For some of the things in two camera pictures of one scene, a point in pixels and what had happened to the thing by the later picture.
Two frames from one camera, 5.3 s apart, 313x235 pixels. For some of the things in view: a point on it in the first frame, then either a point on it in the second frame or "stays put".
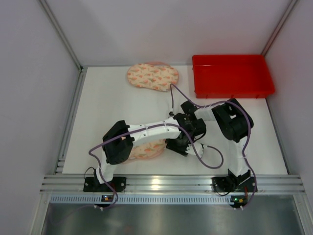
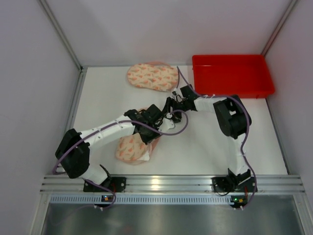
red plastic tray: x=232 y=76 stays put
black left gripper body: x=179 y=144 → x=148 y=132
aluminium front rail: x=75 y=184 stays put
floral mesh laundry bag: x=153 y=75 stays put
